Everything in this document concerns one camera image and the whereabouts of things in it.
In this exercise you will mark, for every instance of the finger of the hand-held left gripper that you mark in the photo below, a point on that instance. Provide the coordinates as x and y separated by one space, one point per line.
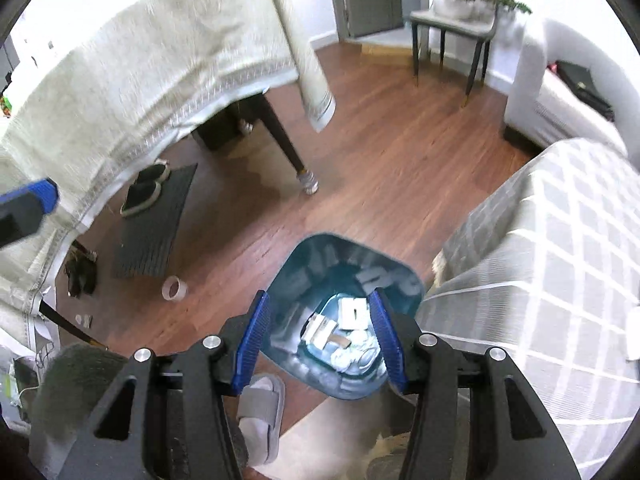
30 205

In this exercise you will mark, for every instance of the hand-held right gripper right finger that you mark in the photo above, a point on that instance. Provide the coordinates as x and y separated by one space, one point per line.
387 340

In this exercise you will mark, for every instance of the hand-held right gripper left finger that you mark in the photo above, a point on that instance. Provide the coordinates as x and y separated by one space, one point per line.
252 340

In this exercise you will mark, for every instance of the white tissue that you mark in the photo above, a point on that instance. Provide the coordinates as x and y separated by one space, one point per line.
359 336

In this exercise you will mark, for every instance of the white carton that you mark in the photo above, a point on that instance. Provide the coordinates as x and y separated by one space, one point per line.
352 312

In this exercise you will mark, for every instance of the cardboard box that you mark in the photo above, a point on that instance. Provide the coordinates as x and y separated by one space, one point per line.
325 332

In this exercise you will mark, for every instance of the blue trash bin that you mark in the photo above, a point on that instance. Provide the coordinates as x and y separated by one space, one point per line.
320 265

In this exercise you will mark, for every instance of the grey slipper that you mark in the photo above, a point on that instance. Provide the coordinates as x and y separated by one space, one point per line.
260 410

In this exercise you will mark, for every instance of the black cloth bundle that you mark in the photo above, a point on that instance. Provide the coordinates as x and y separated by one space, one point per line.
81 275

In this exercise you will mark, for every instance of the clear tape roll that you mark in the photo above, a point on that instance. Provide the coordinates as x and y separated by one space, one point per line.
174 289

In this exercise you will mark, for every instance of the dark slip-on shoe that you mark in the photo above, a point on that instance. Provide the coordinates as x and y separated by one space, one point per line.
140 199
152 172

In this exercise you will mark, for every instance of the beige floor rug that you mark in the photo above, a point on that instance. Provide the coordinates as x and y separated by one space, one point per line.
325 435

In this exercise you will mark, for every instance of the dark ribbed floor mat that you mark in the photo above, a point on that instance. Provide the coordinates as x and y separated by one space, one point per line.
150 240

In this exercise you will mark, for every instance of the dark wooden table leg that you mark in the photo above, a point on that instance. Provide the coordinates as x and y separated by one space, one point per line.
280 135
70 324

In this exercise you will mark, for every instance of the beige patterned tablecloth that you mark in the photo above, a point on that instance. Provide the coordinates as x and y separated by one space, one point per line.
125 60

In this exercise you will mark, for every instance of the grey checked tablecloth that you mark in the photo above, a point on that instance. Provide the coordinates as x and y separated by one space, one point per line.
550 260

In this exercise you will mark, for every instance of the dark storage box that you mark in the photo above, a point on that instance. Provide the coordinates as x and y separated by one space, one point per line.
220 127

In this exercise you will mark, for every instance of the grey armchair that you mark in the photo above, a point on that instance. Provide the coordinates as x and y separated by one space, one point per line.
540 60

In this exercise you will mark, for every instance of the black bag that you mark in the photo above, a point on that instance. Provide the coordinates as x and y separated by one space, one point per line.
582 87

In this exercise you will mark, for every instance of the grey dining chair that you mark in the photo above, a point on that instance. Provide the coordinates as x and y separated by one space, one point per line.
435 22

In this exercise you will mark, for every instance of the grey door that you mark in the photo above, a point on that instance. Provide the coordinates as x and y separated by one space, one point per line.
370 0

